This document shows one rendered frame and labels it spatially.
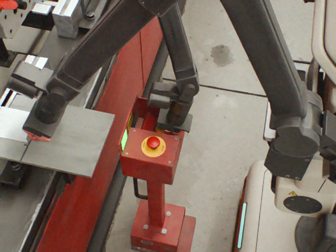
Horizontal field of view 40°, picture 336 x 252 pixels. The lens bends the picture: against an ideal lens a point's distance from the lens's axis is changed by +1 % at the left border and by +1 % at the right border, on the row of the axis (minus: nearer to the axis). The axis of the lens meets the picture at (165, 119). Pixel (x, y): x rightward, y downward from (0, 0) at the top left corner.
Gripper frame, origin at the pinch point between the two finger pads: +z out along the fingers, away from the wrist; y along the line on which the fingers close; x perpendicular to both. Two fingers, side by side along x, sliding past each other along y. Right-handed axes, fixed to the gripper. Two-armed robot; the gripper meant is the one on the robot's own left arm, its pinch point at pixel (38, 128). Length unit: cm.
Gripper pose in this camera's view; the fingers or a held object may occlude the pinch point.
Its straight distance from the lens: 115.8
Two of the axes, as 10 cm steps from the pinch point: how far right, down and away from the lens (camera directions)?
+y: -2.4, 7.9, -5.6
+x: 8.6, 4.4, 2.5
